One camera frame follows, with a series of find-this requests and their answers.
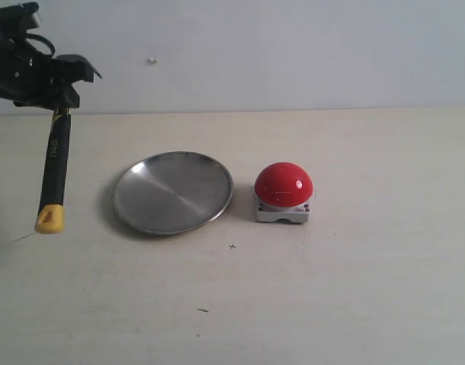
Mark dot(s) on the black yellow claw hammer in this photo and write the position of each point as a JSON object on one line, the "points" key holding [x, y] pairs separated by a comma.
{"points": [[50, 217]]}

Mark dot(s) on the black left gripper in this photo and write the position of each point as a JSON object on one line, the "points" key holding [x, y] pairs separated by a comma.
{"points": [[29, 75]]}

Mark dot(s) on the red dome push button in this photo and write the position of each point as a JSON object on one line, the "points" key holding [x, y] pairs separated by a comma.
{"points": [[283, 192]]}

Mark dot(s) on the round steel plate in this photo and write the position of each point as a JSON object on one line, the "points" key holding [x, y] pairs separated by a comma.
{"points": [[172, 193]]}

